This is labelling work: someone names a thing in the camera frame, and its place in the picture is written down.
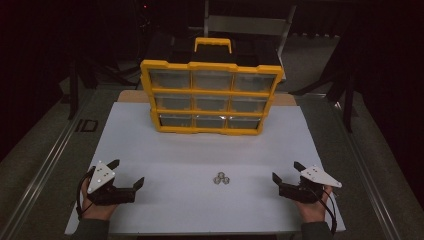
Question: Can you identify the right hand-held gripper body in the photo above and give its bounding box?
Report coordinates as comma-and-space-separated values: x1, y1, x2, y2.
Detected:
278, 165, 343, 205

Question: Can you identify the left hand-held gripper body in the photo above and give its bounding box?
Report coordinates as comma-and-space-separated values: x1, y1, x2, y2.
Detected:
85, 161, 136, 206

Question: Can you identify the black tripod stand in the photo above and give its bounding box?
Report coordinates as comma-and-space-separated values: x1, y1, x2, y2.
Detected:
66, 55, 141, 121
288, 29, 358, 135

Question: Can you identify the grey metal stand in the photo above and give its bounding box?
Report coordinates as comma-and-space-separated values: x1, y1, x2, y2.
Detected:
188, 0, 298, 81

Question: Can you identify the white board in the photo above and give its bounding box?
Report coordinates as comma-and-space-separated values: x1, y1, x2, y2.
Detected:
64, 101, 347, 236

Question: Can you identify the person's left hand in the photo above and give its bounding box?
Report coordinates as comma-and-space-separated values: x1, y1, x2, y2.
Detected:
81, 178, 118, 222

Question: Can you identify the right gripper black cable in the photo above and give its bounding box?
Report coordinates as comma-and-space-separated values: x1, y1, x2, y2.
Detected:
308, 185, 339, 235

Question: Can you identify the grid of clear drawers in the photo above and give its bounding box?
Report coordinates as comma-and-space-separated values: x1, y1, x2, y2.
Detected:
148, 69, 277, 130

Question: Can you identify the person's right hand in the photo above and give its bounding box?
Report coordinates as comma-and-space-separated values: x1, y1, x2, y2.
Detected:
294, 185, 334, 224

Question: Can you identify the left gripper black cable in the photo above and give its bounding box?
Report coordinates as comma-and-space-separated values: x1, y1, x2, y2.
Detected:
75, 165, 98, 221

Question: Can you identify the metal floor rail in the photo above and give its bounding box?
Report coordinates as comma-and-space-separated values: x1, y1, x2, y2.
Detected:
333, 99, 402, 240
0, 89, 98, 240

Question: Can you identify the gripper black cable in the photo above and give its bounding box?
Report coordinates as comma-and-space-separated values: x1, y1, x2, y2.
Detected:
75, 165, 98, 221
308, 185, 339, 235

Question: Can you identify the clear plastic organizer drawer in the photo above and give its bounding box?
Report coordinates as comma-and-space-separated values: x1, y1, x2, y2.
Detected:
193, 95, 230, 112

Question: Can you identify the yellow black organizer cabinet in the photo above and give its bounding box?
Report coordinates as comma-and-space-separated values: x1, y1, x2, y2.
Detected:
139, 33, 285, 137

